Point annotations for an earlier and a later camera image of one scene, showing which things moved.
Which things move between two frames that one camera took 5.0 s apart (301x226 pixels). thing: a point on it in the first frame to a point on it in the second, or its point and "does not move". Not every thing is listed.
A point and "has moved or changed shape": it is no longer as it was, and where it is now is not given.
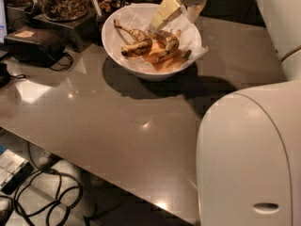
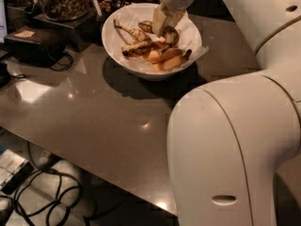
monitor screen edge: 3,22 does not move
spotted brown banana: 171,38 has moved or changed shape
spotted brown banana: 141,46 does not move
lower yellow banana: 171,62 does not move
